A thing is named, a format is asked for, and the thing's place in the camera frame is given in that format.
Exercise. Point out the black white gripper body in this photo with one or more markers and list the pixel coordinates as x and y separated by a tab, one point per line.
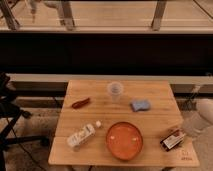
173	140

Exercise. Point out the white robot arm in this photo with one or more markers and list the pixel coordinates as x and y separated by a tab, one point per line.
192	126

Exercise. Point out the orange ceramic bowl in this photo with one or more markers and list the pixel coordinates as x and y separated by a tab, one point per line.
124	141

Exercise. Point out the translucent plastic cup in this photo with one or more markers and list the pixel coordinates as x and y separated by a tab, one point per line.
115	90

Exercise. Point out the wooden table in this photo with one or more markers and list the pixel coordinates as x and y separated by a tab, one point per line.
154	125

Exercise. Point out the white plastic bottle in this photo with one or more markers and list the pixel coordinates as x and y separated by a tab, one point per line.
80	137

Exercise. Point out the red brown chili pepper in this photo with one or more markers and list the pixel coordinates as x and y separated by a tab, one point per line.
80	104

